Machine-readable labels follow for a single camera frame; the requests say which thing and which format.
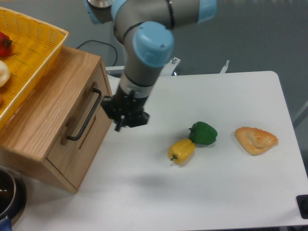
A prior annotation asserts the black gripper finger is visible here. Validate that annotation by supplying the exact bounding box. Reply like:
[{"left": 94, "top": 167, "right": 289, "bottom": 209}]
[
  {"left": 101, "top": 96, "right": 125, "bottom": 131},
  {"left": 125, "top": 111, "right": 150, "bottom": 128}
]

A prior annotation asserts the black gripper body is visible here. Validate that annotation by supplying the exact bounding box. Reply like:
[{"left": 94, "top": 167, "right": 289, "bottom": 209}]
[{"left": 113, "top": 87, "right": 148, "bottom": 116}]

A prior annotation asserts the wooden top drawer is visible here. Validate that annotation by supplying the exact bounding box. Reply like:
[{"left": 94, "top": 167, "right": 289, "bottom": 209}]
[{"left": 47, "top": 63, "right": 111, "bottom": 193}]

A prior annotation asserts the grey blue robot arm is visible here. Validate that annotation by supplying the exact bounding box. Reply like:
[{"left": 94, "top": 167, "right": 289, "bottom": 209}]
[{"left": 85, "top": 0, "right": 218, "bottom": 131}]

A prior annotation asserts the wooden drawer cabinet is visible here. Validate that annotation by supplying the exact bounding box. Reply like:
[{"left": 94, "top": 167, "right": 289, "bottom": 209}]
[{"left": 0, "top": 47, "right": 104, "bottom": 189}]

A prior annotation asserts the yellow bell pepper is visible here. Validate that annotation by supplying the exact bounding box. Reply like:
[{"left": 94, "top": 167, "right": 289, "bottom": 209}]
[{"left": 168, "top": 139, "right": 196, "bottom": 164}]

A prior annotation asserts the green bell pepper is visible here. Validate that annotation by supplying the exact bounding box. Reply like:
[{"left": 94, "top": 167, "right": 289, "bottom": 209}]
[{"left": 188, "top": 121, "right": 218, "bottom": 145}]

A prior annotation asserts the yellow plastic basket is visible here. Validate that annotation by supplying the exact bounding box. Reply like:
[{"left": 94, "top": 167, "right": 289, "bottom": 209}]
[{"left": 0, "top": 7, "right": 69, "bottom": 126}]

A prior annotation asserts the white onion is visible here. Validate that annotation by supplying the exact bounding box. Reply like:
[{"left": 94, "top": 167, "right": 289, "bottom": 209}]
[{"left": 0, "top": 61, "right": 11, "bottom": 87}]

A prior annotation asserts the toasted bread piece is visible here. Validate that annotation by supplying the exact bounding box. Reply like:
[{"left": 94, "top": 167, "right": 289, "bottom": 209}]
[{"left": 234, "top": 127, "right": 279, "bottom": 156}]

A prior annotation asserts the red bell pepper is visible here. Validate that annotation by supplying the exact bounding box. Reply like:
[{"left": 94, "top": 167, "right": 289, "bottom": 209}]
[{"left": 0, "top": 32, "right": 13, "bottom": 57}]

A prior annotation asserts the dark metal pot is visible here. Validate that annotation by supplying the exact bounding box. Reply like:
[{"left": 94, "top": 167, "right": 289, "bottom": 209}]
[{"left": 0, "top": 168, "right": 27, "bottom": 231}]

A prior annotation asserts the black corner device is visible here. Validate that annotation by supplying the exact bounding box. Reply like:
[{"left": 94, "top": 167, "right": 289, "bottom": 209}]
[{"left": 296, "top": 194, "right": 308, "bottom": 219}]

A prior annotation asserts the black cable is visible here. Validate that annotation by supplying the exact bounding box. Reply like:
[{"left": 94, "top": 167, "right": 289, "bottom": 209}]
[{"left": 76, "top": 39, "right": 118, "bottom": 68}]

